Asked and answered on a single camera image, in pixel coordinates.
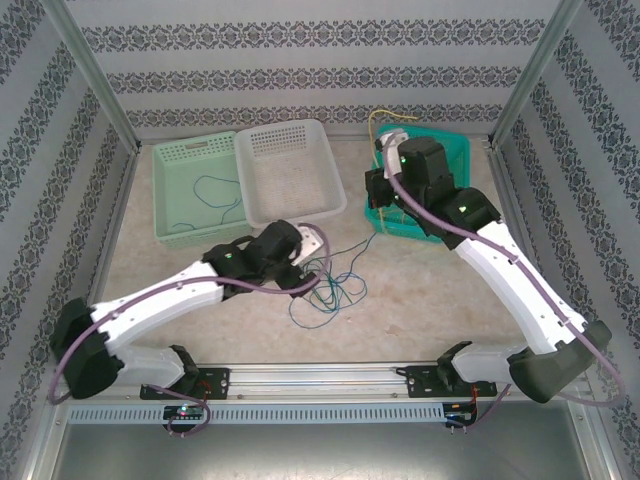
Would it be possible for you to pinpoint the thin green cable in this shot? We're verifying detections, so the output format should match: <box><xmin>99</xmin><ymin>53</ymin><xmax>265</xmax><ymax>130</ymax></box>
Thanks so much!
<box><xmin>299</xmin><ymin>257</ymin><xmax>369</xmax><ymax>314</ymax></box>

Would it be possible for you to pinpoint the thin blue cable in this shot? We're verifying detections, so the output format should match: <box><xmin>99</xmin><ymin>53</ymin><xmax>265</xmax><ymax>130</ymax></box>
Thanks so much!
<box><xmin>172</xmin><ymin>174</ymin><xmax>244</xmax><ymax>234</ymax></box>

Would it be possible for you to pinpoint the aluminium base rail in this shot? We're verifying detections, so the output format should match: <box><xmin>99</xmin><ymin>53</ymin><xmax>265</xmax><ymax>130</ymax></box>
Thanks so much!
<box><xmin>49</xmin><ymin>363</ymin><xmax>589</xmax><ymax>401</ymax></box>

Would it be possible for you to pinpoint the slotted grey cable duct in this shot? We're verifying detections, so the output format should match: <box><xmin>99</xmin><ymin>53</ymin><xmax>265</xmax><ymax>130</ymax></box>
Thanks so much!
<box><xmin>67</xmin><ymin>403</ymin><xmax>446</xmax><ymax>424</ymax></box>

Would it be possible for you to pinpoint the white plastic basket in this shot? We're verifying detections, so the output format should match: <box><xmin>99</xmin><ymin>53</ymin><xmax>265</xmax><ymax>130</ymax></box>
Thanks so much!
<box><xmin>233</xmin><ymin>118</ymin><xmax>349</xmax><ymax>229</ymax></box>

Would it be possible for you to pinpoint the teal plastic basket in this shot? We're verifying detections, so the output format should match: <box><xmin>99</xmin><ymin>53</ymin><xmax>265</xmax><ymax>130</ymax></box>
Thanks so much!
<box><xmin>362</xmin><ymin>123</ymin><xmax>472</xmax><ymax>246</ymax></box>

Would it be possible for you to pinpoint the grey metal shelf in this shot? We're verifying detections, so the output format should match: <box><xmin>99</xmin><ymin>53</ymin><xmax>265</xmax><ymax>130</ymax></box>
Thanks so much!
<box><xmin>29</xmin><ymin>422</ymin><xmax>616</xmax><ymax>480</ymax></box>

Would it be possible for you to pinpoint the aluminium frame post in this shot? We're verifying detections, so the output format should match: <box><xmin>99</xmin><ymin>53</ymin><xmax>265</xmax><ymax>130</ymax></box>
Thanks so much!
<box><xmin>39</xmin><ymin>0</ymin><xmax>142</xmax><ymax>150</ymax></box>
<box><xmin>487</xmin><ymin>0</ymin><xmax>585</xmax><ymax>147</ymax></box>

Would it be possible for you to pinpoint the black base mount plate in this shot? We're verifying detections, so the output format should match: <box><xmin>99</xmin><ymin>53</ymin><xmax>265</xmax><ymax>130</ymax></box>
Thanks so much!
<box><xmin>403</xmin><ymin>364</ymin><xmax>496</xmax><ymax>399</ymax></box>
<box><xmin>139</xmin><ymin>367</ymin><xmax>232</xmax><ymax>401</ymax></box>

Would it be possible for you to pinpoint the tangle of coloured wires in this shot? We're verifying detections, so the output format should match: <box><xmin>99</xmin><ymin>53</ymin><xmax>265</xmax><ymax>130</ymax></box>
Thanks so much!
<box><xmin>288</xmin><ymin>232</ymin><xmax>379</xmax><ymax>331</ymax></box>
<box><xmin>367</xmin><ymin>108</ymin><xmax>420</xmax><ymax>151</ymax></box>

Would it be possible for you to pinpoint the light green plastic basket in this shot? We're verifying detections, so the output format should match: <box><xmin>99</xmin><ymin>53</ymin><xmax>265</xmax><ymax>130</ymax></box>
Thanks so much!
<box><xmin>152</xmin><ymin>130</ymin><xmax>254</xmax><ymax>250</ymax></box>

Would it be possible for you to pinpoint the small circuit board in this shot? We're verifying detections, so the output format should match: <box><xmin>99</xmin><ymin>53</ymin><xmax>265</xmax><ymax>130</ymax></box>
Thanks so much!
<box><xmin>163</xmin><ymin>403</ymin><xmax>207</xmax><ymax>422</ymax></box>
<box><xmin>443</xmin><ymin>399</ymin><xmax>480</xmax><ymax>429</ymax></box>

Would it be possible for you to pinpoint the aluminium frame side beam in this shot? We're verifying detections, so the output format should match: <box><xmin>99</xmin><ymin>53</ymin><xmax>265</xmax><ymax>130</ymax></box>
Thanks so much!
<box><xmin>88</xmin><ymin>142</ymin><xmax>144</xmax><ymax>301</ymax></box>
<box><xmin>487</xmin><ymin>139</ymin><xmax>559</xmax><ymax>321</ymax></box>

